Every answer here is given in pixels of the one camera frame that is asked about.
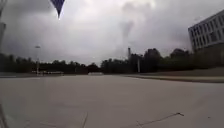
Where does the blue pennant flag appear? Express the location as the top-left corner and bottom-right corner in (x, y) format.
(49, 0), (67, 19)

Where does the grass lawn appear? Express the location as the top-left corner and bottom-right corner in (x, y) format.
(124, 67), (224, 84)

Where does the tall chimney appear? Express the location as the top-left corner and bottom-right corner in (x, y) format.
(127, 47), (132, 62)

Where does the short white post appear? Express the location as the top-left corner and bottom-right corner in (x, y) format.
(137, 58), (141, 74)

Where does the lamp pole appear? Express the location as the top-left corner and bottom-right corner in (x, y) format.
(34, 45), (41, 75)

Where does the grey concrete slab pavement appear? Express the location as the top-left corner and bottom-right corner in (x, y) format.
(0, 74), (224, 128)

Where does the large white grid-fronted building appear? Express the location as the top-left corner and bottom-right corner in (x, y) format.
(187, 9), (224, 69)

